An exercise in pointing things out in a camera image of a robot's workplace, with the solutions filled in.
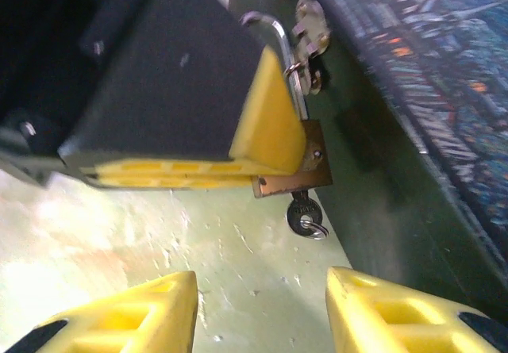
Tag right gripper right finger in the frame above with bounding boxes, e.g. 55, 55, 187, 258
325, 266, 508, 353

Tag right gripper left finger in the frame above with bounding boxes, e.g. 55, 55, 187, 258
0, 271, 198, 353

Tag small silver key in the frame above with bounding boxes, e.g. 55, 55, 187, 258
286, 190, 330, 242

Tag brass padlock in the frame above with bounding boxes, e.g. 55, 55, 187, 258
241, 10, 333, 200

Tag starry night painted tin box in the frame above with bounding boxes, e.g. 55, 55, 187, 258
228, 0, 508, 303

